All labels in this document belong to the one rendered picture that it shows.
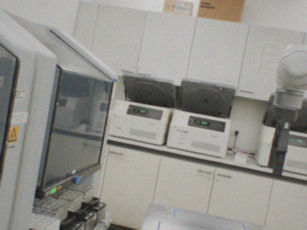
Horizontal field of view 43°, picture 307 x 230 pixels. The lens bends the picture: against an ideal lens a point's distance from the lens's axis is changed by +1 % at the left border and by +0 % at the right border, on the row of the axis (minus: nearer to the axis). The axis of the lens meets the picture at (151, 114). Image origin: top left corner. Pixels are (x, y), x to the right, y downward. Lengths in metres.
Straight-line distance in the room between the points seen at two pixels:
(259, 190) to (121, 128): 1.39
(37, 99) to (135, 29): 2.88
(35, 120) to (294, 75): 0.76
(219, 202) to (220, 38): 1.57
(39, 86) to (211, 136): 2.53
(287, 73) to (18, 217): 0.90
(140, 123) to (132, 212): 0.85
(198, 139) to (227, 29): 1.12
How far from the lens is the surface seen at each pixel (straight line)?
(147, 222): 1.72
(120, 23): 4.06
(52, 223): 1.44
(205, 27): 3.91
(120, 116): 3.68
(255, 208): 3.66
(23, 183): 1.25
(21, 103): 1.13
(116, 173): 3.73
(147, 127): 3.61
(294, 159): 3.62
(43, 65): 1.21
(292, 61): 1.14
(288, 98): 1.32
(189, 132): 3.57
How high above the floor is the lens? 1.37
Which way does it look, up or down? 3 degrees down
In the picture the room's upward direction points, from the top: 10 degrees clockwise
